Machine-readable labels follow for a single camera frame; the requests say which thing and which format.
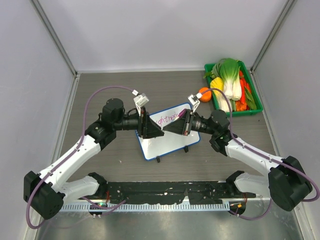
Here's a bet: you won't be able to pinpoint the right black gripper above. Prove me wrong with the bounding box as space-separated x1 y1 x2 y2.
164 108 218 136

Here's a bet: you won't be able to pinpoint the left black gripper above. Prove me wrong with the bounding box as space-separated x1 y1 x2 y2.
113 106 164 139

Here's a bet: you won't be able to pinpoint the blue framed whiteboard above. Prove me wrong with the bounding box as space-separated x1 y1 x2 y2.
137 102 201 161

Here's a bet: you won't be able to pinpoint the white marker magenta cap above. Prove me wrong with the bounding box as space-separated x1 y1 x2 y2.
174 109 186 120

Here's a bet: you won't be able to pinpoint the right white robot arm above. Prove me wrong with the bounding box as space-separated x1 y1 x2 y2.
163 110 313 212

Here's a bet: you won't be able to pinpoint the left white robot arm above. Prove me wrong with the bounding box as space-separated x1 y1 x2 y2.
23 94 164 220

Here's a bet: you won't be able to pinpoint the orange toy fruit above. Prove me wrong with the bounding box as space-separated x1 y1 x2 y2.
198 87 212 103

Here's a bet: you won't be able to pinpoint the red toy peppers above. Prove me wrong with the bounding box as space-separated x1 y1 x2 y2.
235 70 250 112

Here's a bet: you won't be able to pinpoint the green toy pea pods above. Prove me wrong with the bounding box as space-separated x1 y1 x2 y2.
244 86 257 110

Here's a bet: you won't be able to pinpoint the toy bok choy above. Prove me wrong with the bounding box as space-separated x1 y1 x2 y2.
219 58 242 101

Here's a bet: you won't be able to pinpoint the green plastic basket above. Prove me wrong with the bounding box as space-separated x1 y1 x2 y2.
204 60 263 117

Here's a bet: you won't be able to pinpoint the wire whiteboard stand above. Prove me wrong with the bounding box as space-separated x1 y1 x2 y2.
155 145 190 163

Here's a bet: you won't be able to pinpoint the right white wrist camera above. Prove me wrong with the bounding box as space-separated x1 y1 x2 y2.
187 92 203 113

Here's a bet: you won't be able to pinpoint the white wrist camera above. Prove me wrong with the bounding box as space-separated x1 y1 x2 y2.
132 89 149 115
187 92 203 113

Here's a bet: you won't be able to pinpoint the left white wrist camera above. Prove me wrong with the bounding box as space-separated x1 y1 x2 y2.
132 89 149 115

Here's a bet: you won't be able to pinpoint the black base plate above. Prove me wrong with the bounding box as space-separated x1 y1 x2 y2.
99 180 257 205

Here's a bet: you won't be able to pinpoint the white slotted cable duct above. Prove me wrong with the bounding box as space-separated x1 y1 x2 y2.
60 201 230 213

